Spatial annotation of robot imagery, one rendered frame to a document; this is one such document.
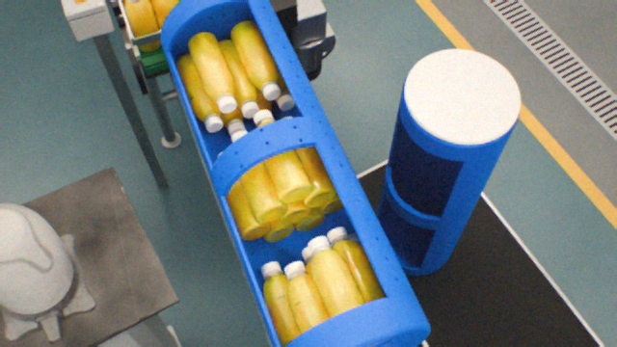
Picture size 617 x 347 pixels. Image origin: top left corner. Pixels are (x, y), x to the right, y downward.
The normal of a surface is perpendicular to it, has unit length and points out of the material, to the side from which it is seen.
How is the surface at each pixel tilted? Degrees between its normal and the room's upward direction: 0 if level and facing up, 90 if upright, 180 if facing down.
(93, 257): 4
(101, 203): 4
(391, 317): 24
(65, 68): 0
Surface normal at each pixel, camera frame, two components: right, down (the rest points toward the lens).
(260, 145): -0.23, -0.39
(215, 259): -0.01, -0.48
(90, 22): 0.37, 0.81
